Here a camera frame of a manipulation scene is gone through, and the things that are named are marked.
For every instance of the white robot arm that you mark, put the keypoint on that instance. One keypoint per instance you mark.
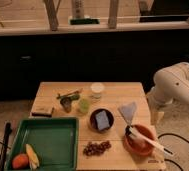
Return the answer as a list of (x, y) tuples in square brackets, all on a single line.
[(170, 83)]

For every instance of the black pole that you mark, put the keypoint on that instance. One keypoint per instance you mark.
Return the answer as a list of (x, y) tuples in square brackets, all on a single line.
[(5, 147)]

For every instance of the bunch of dark grapes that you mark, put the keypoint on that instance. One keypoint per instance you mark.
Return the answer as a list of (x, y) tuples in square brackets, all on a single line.
[(96, 149)]

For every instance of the green plastic tray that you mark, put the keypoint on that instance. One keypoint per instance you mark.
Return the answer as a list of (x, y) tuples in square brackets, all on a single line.
[(54, 140)]

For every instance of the orange fruit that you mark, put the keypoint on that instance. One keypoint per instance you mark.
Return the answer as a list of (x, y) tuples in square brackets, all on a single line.
[(20, 161)]

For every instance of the white handled brush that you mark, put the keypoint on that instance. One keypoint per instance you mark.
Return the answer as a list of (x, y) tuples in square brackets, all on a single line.
[(133, 130)]

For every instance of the green base stand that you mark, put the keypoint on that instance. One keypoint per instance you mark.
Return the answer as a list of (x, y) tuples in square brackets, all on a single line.
[(83, 21)]

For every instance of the orange plastic bowl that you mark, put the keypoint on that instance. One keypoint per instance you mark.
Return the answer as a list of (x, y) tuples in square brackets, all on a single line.
[(137, 145)]

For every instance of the black bowl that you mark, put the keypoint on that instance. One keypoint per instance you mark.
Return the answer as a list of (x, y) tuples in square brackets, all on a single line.
[(93, 122)]

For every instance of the white paper cup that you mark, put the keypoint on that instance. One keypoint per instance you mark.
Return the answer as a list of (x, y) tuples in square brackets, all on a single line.
[(97, 89)]

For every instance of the grey towel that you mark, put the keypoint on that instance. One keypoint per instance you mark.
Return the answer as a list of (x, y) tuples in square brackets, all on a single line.
[(128, 111)]

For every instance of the blue sponge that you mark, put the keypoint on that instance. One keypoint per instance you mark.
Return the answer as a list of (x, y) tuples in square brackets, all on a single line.
[(102, 120)]

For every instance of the brown wooden block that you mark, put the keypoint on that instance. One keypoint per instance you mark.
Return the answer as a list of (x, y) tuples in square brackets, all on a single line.
[(42, 111)]

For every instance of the green plastic cup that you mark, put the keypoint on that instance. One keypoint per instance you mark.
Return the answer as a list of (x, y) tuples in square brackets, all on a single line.
[(84, 105)]

